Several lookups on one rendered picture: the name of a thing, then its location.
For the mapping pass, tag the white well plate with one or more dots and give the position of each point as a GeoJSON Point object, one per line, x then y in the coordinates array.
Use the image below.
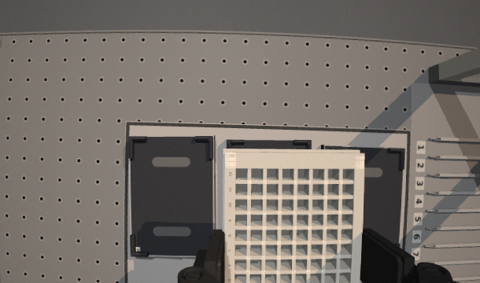
{"type": "Point", "coordinates": [298, 216]}

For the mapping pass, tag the grey perforated base plate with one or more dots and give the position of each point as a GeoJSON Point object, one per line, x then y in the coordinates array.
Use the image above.
{"type": "Point", "coordinates": [65, 97]}

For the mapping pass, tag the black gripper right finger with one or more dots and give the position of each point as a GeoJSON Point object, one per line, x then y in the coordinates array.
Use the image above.
{"type": "Point", "coordinates": [384, 262]}

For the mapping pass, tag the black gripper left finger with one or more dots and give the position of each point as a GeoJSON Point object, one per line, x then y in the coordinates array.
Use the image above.
{"type": "Point", "coordinates": [209, 265]}

